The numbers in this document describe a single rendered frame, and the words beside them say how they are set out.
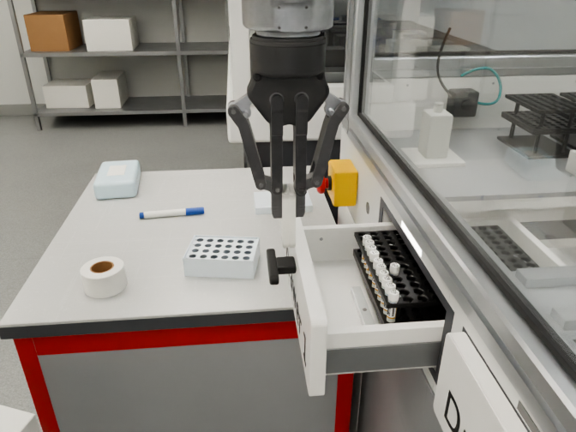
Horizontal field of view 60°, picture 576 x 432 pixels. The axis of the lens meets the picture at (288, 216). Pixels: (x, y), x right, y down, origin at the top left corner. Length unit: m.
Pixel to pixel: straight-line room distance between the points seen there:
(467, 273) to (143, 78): 4.50
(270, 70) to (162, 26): 4.30
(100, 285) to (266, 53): 0.52
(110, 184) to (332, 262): 0.62
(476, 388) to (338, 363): 0.16
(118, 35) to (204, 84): 0.91
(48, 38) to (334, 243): 3.95
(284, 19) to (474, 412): 0.39
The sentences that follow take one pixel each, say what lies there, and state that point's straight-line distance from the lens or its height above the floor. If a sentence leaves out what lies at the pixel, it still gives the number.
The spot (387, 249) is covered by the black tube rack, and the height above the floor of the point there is 0.90.
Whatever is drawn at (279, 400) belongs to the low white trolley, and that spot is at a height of 0.54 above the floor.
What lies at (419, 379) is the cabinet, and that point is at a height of 0.78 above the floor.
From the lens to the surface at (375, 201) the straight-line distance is 0.83.
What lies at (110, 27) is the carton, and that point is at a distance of 4.38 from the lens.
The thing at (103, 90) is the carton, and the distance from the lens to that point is 4.53.
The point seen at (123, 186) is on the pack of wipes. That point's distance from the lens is 1.22.
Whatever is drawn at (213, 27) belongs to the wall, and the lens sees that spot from 4.74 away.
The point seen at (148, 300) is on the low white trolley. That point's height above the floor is 0.76.
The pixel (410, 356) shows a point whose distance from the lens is 0.61.
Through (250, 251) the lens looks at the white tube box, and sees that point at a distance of 0.90.
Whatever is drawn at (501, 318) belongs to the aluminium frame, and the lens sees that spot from 0.47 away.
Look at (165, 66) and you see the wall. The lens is 4.83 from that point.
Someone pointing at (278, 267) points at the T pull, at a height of 0.91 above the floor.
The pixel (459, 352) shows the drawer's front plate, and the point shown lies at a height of 0.93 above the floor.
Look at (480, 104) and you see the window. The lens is 0.53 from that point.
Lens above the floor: 1.26
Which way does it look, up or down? 27 degrees down
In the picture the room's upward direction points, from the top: straight up
